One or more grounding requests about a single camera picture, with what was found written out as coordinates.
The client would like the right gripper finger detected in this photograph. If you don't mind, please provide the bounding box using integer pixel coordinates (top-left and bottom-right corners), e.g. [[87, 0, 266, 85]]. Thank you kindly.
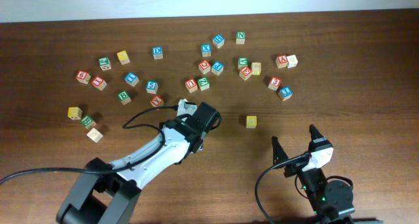
[[271, 136, 289, 169], [309, 124, 325, 141]]

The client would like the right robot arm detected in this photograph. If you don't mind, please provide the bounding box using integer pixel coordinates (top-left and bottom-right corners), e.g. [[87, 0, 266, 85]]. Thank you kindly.
[[272, 124, 355, 223]]

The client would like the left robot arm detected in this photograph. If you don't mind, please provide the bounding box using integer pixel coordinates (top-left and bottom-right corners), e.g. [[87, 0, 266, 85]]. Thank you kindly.
[[56, 100, 222, 224]]

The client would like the leaf picture block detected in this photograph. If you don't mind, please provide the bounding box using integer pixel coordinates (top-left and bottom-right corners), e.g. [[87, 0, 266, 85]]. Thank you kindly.
[[178, 99, 188, 107]]

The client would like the red U block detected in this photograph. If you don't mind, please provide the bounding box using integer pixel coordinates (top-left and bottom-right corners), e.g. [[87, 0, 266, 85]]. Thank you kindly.
[[185, 79, 198, 93]]

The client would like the green Z block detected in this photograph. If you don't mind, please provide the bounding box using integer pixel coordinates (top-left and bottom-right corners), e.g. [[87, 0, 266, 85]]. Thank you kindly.
[[198, 77, 210, 91]]

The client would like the red Y block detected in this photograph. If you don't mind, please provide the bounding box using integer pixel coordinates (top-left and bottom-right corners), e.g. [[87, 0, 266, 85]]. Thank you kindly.
[[150, 95, 164, 107]]

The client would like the blue L block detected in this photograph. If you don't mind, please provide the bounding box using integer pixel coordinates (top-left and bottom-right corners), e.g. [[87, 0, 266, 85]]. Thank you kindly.
[[278, 86, 293, 101]]

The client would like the blue 5 block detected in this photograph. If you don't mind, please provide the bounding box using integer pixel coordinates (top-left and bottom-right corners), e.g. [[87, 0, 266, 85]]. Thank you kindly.
[[146, 81, 158, 94]]

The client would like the red Q block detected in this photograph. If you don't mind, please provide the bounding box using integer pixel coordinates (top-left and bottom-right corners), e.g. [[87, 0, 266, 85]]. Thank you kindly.
[[198, 60, 211, 75]]

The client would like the blue P block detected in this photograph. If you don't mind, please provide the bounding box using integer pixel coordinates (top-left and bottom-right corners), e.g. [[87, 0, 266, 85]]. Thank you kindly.
[[211, 61, 225, 76]]

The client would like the red 3 block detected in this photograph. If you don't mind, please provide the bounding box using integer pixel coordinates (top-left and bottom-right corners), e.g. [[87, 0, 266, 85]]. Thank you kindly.
[[268, 77, 282, 91]]

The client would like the green b block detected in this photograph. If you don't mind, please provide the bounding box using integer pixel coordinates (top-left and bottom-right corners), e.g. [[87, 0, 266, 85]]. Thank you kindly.
[[81, 115, 97, 130], [117, 90, 132, 105]]

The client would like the red E block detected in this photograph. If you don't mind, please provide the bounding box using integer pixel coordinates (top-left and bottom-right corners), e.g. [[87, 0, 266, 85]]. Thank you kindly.
[[239, 66, 252, 81]]

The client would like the blue X block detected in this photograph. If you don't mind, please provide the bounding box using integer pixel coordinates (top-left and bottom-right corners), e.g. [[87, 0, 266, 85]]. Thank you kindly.
[[200, 44, 211, 57]]

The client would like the blue T block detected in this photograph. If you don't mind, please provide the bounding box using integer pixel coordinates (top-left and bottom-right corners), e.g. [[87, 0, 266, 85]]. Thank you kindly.
[[124, 72, 139, 86]]

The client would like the white picture block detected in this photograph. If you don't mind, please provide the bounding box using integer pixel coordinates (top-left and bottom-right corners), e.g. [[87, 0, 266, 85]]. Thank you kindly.
[[287, 55, 298, 68]]

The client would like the green V block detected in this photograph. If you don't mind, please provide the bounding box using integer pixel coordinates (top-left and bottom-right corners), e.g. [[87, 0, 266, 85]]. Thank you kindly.
[[238, 57, 249, 69]]

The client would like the blue D block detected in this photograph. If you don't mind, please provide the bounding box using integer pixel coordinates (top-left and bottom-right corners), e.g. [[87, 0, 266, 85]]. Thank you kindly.
[[152, 46, 163, 60]]

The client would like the red A block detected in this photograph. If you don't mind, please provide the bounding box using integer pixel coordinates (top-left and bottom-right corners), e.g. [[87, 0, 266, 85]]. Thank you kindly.
[[276, 55, 289, 68]]

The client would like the yellow 8 side block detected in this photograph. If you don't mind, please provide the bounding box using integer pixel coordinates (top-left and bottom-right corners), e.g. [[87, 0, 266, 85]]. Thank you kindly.
[[251, 62, 261, 75]]

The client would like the blue H block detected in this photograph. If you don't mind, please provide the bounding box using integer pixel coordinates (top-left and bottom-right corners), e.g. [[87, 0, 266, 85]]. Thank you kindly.
[[213, 34, 225, 48]]

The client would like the plain yellow top block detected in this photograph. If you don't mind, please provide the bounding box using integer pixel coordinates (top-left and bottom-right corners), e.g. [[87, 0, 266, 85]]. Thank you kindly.
[[117, 50, 130, 65]]

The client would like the plain wooden block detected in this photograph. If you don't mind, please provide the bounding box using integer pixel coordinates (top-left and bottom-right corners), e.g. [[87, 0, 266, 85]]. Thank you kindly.
[[87, 128, 103, 143]]

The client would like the green N block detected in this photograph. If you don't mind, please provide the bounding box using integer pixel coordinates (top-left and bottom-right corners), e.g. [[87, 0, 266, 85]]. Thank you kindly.
[[236, 31, 246, 45]]

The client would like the red I block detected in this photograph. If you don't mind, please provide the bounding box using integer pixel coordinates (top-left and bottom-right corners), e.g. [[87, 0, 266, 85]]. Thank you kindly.
[[91, 76, 107, 91]]

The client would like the green B block lower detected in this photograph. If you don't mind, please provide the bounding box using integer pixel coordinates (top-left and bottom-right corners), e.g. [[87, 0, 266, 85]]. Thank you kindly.
[[81, 115, 97, 130]]

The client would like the green J block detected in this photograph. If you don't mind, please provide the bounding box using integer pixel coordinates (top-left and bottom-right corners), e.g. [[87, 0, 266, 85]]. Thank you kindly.
[[98, 57, 111, 71]]

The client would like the red 6 block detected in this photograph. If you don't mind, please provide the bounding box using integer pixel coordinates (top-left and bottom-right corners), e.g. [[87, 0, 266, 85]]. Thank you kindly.
[[76, 71, 91, 84]]

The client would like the yellow W block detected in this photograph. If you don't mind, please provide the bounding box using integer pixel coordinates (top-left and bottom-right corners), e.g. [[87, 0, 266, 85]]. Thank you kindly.
[[67, 107, 82, 120]]

